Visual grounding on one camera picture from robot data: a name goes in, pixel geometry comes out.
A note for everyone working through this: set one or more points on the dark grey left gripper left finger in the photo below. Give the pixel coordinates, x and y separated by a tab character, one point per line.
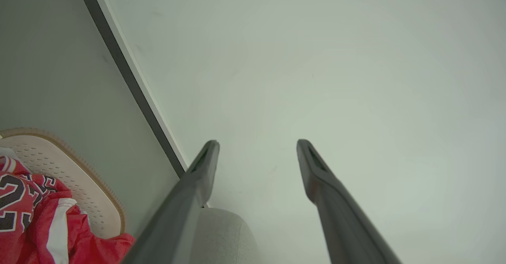
174	220

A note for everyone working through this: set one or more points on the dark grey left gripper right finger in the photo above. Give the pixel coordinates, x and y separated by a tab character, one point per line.
344	224

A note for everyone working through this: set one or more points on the red basketball jersey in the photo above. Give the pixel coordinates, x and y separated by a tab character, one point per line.
35	224

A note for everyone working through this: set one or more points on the white garment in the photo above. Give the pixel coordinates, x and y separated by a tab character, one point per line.
6	153

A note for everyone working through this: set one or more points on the cream perforated laundry basket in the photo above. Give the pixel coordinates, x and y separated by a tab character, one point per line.
79	177

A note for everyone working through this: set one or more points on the grey fabric sofa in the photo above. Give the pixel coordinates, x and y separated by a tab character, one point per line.
225	240

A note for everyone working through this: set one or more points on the black and white baseboard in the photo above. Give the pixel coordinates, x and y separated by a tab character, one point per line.
128	78

